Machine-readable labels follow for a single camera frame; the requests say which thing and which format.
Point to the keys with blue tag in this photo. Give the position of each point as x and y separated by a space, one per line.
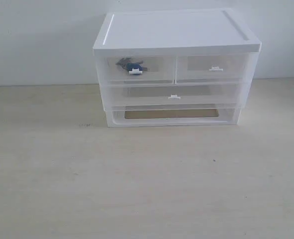
132 68

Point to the white plastic drawer cabinet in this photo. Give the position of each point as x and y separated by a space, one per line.
175 33

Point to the clear plastic container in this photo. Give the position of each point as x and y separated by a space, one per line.
136 96

